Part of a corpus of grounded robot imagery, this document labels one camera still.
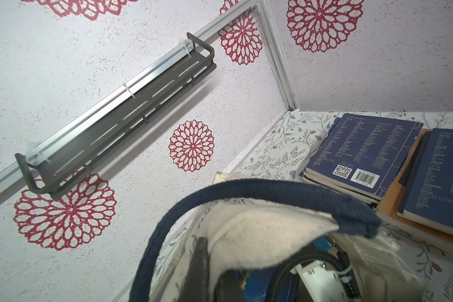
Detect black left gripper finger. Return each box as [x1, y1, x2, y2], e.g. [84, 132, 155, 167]
[177, 237, 210, 302]

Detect beige canvas tote bag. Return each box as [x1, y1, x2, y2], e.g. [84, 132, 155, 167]
[129, 176, 424, 301]

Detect orange spine book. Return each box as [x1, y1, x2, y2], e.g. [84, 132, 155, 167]
[376, 129, 453, 255]

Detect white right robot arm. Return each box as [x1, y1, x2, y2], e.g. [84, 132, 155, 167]
[266, 247, 362, 301]

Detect blue books in bag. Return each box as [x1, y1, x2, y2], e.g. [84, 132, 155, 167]
[244, 268, 300, 302]

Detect grey metal wall shelf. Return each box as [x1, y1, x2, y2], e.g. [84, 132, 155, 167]
[15, 33, 216, 200]

